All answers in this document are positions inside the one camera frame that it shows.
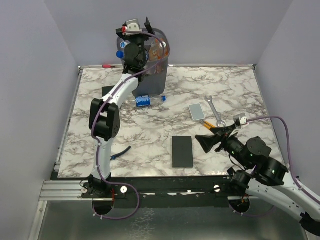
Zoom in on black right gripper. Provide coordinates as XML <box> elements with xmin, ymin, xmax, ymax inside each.
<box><xmin>195</xmin><ymin>123</ymin><xmax>251</xmax><ymax>169</ymax></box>

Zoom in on crushed orange plastic bottle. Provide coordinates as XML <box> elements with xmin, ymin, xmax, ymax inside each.
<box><xmin>148</xmin><ymin>39</ymin><xmax>169</xmax><ymax>62</ymax></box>

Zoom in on small orange juice bottle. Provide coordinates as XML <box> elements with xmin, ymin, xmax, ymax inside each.
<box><xmin>155</xmin><ymin>63</ymin><xmax>163</xmax><ymax>74</ymax></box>

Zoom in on pepsi bottle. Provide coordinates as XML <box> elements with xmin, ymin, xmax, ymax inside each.
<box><xmin>116</xmin><ymin>50</ymin><xmax>124</xmax><ymax>59</ymax></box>
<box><xmin>134</xmin><ymin>95</ymin><xmax>167</xmax><ymax>108</ymax></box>

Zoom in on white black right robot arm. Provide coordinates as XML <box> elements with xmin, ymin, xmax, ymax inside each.
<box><xmin>195</xmin><ymin>125</ymin><xmax>320</xmax><ymax>236</ymax></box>

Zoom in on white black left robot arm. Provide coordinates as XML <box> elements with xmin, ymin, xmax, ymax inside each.
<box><xmin>88</xmin><ymin>19</ymin><xmax>155</xmax><ymax>198</ymax></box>

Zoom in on grey mesh waste bin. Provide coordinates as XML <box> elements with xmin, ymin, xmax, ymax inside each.
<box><xmin>132</xmin><ymin>28</ymin><xmax>170</xmax><ymax>97</ymax></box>

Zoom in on silver wrench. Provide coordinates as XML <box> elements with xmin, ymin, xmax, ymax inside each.
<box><xmin>204</xmin><ymin>95</ymin><xmax>226</xmax><ymax>128</ymax></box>

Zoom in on black block near centre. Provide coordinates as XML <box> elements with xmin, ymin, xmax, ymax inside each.
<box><xmin>172</xmin><ymin>136</ymin><xmax>194</xmax><ymax>168</ymax></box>

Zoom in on black block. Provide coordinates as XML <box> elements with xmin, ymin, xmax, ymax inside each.
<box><xmin>101</xmin><ymin>85</ymin><xmax>115</xmax><ymax>98</ymax></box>
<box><xmin>172</xmin><ymin>136</ymin><xmax>194</xmax><ymax>168</ymax></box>

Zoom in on black block far left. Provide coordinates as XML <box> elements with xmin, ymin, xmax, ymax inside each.
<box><xmin>101</xmin><ymin>85</ymin><xmax>115</xmax><ymax>98</ymax></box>

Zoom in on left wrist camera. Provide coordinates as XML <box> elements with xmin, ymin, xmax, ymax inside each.
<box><xmin>121</xmin><ymin>19</ymin><xmax>143</xmax><ymax>35</ymax></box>

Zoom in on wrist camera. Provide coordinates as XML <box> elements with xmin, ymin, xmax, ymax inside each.
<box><xmin>121</xmin><ymin>19</ymin><xmax>143</xmax><ymax>35</ymax></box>
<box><xmin>233</xmin><ymin>113</ymin><xmax>249</xmax><ymax>129</ymax></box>

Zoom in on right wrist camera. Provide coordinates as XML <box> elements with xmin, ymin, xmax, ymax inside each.
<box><xmin>233</xmin><ymin>113</ymin><xmax>249</xmax><ymax>129</ymax></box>

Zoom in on red handled screwdriver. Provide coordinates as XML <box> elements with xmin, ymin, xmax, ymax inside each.
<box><xmin>102</xmin><ymin>64</ymin><xmax>119</xmax><ymax>69</ymax></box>

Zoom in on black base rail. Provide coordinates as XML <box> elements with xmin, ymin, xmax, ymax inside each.
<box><xmin>49</xmin><ymin>174</ymin><xmax>253</xmax><ymax>210</ymax></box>

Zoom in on blue handled pliers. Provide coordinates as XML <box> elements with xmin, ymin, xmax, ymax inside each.
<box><xmin>110</xmin><ymin>146</ymin><xmax>132</xmax><ymax>160</ymax></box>

